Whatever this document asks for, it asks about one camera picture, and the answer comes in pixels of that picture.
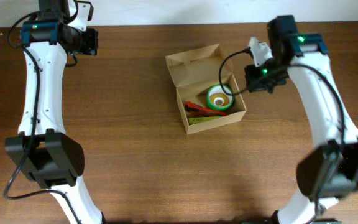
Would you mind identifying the green tape roll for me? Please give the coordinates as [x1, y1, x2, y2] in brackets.
[207, 85, 235, 111]

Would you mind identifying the yellow clear tape roll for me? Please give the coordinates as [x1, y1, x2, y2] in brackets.
[209, 93, 231, 107]

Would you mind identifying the cardboard box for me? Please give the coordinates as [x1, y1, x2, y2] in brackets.
[165, 44, 247, 134]

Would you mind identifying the yellow highlighter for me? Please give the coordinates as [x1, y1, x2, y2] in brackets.
[188, 116, 220, 125]

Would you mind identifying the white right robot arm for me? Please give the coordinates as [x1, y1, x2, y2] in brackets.
[246, 15, 358, 223]

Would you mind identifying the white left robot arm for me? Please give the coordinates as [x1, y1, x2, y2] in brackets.
[5, 0, 106, 223]

